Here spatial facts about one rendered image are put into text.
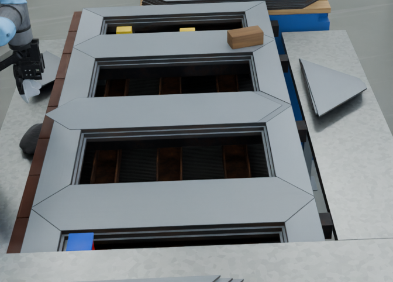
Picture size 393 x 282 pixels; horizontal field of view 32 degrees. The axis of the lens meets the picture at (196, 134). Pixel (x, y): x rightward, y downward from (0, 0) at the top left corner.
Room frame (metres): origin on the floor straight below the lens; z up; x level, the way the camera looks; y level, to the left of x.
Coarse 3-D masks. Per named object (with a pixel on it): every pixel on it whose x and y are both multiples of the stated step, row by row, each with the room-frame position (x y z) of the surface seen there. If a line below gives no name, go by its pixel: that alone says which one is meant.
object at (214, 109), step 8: (208, 96) 1.89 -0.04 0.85; (216, 96) 1.89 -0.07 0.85; (224, 96) 1.89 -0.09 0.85; (208, 104) 1.84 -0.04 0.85; (216, 104) 1.84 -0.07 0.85; (224, 104) 1.84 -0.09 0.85; (208, 112) 1.80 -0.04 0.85; (216, 112) 1.80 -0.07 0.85; (224, 112) 1.79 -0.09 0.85; (208, 120) 1.75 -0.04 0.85; (216, 120) 1.75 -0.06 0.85; (224, 120) 1.75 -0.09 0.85
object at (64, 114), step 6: (72, 102) 1.88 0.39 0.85; (60, 108) 1.85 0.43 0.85; (66, 108) 1.85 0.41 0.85; (72, 108) 1.85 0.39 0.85; (54, 114) 1.82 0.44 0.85; (60, 114) 1.82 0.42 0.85; (66, 114) 1.82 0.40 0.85; (72, 114) 1.81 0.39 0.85; (54, 120) 1.79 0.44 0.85; (60, 120) 1.78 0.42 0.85; (66, 120) 1.78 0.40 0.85; (72, 120) 1.78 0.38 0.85; (66, 126) 1.75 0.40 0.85
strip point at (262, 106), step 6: (252, 96) 1.88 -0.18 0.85; (258, 96) 1.88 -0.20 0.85; (258, 102) 1.84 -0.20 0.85; (264, 102) 1.84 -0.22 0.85; (270, 102) 1.84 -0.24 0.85; (276, 102) 1.84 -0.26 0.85; (258, 108) 1.81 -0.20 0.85; (264, 108) 1.81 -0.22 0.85; (270, 108) 1.81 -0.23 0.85; (276, 108) 1.81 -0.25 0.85; (258, 114) 1.78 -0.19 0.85; (264, 114) 1.78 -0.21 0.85; (258, 120) 1.74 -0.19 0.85
